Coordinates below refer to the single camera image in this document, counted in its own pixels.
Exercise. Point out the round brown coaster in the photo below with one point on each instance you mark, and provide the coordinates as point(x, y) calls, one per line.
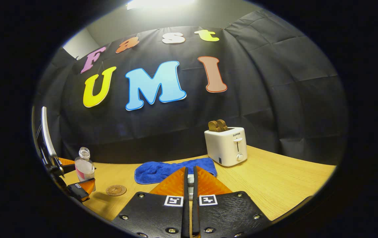
point(116, 190)

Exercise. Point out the ceiling light panel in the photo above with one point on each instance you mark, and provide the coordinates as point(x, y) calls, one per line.
point(159, 3)

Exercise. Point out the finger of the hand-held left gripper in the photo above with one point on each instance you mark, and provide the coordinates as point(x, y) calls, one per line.
point(81, 190)
point(66, 162)

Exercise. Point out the clear plastic water bottle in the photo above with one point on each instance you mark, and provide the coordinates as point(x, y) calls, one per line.
point(84, 168)

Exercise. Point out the blue towel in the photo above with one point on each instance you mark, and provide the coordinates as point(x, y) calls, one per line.
point(162, 170)

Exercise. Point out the white toaster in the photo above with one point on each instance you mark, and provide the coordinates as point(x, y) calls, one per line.
point(225, 147)

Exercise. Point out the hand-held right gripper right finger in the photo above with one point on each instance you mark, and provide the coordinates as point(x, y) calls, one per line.
point(195, 218)

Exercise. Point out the black backdrop cloth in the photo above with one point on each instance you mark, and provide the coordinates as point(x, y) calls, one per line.
point(258, 99)

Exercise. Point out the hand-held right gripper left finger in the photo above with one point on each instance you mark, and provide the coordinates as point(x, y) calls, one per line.
point(185, 218)

